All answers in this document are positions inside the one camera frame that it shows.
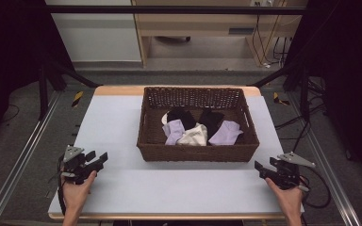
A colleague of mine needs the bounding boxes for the bundle of wall cables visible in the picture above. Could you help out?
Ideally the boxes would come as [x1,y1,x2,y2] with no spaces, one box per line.
[252,0,293,69]

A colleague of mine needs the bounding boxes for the light purple sock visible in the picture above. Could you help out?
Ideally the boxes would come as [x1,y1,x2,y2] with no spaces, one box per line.
[162,119,187,146]
[207,120,245,147]

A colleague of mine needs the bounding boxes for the black metal stand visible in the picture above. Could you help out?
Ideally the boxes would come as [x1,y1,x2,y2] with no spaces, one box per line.
[248,60,312,121]
[37,59,103,121]

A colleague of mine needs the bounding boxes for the person's right hand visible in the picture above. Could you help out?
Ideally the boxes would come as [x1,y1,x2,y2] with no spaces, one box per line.
[265,177,304,218]

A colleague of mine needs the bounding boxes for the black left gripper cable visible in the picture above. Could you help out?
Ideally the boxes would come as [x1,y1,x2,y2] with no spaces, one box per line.
[56,153,68,217]

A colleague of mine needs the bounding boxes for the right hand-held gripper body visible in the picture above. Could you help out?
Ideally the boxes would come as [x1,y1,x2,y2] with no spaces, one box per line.
[264,152,317,193]

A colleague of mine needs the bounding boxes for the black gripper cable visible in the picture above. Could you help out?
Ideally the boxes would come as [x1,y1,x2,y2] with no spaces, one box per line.
[56,153,68,217]
[297,165,332,209]

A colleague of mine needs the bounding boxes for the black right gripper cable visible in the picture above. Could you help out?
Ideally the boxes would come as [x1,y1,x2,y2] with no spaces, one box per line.
[297,165,332,209]

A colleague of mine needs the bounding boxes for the white cabinet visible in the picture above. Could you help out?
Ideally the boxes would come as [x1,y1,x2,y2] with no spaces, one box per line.
[43,0,143,63]

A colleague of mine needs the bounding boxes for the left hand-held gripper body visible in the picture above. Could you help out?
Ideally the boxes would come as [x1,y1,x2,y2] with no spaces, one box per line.
[59,145,104,186]

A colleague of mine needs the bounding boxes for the aluminium floor rail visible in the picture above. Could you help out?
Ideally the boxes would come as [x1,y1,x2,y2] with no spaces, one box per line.
[287,92,362,226]
[0,90,62,226]

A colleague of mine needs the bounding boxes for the black sock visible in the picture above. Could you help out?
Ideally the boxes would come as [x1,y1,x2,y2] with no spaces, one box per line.
[166,106,198,131]
[198,107,225,139]

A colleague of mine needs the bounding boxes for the yellow black tape marker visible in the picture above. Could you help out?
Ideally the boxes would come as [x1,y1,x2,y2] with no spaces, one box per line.
[71,90,85,108]

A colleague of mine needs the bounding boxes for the black floor cables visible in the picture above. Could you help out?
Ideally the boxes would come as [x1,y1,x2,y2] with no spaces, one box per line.
[274,78,328,152]

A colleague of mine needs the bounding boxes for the wooden desk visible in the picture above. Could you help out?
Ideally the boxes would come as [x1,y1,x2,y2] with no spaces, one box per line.
[131,0,309,69]

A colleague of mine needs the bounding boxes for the black frame crossbar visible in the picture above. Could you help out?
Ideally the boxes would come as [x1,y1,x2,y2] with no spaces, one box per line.
[45,5,307,15]

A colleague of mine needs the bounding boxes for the brown wicker basket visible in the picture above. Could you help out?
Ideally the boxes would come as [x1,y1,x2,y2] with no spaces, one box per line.
[136,86,261,163]

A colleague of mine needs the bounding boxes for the black curtain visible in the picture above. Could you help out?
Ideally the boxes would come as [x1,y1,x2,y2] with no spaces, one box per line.
[284,0,362,180]
[0,0,76,152]

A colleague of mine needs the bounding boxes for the person's left hand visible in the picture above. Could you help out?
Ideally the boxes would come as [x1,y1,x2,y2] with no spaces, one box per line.
[60,169,98,218]

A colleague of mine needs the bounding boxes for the pale grey table mat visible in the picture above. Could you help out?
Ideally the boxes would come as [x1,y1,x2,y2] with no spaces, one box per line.
[48,94,305,216]

